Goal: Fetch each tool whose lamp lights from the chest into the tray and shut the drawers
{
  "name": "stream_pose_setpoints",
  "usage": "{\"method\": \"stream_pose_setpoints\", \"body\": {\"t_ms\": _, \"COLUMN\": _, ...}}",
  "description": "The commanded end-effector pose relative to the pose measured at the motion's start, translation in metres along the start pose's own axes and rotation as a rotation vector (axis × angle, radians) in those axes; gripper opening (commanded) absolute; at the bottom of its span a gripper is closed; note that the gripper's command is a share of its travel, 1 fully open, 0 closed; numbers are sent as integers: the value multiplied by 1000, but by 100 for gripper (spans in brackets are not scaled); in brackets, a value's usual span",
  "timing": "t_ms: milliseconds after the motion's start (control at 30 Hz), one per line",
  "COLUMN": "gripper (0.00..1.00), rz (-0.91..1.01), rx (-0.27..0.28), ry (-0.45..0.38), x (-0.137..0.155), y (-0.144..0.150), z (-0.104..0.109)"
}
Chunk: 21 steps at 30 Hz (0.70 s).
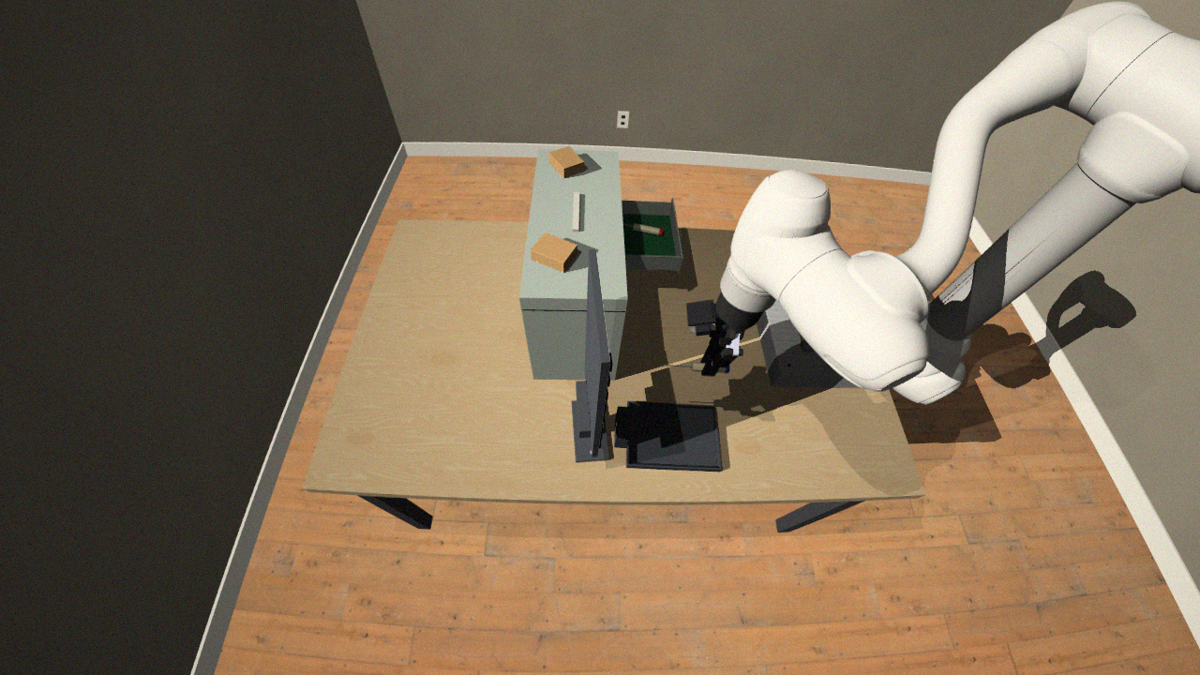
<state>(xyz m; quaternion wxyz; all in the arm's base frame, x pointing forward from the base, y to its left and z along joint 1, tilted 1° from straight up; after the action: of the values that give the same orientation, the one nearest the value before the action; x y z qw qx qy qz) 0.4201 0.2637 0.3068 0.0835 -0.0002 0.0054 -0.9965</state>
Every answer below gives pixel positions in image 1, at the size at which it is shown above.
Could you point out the beige screwdriver with blue band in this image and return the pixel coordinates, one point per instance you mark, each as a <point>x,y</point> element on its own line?
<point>700,366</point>

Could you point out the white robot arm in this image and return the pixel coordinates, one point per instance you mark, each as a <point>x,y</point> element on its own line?
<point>1136,81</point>

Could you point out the brown rectangular box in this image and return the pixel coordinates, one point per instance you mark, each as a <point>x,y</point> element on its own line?
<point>566,162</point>

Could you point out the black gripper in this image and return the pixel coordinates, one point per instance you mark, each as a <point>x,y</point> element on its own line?
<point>735,322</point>

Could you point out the tan rectangular block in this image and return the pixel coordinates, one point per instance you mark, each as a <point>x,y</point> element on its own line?
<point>554,252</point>

